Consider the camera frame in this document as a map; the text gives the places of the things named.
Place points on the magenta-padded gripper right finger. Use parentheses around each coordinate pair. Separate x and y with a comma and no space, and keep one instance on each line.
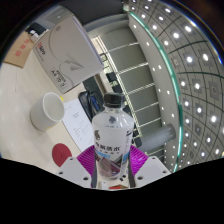
(150,170)

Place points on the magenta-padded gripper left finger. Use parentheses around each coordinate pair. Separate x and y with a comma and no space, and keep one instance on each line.
(75,170)

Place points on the clear black-capped water bottle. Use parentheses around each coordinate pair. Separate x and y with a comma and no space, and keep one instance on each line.
(111,133)

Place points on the flat round red coaster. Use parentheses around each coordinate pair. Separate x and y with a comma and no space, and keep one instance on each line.
(61,155)

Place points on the white printed paper sheet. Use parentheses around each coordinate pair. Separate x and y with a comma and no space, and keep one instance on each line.
(78,128)

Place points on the white ceramic cup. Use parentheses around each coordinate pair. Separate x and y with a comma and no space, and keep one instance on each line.
(41,116)

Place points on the black desk phone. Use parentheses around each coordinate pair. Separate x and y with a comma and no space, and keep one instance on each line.
(88,103)

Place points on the recessed ceiling lights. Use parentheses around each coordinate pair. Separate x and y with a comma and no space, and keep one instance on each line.
(189,59)

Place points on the white copy paper carton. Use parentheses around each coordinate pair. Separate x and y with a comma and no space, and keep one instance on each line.
(66,50)

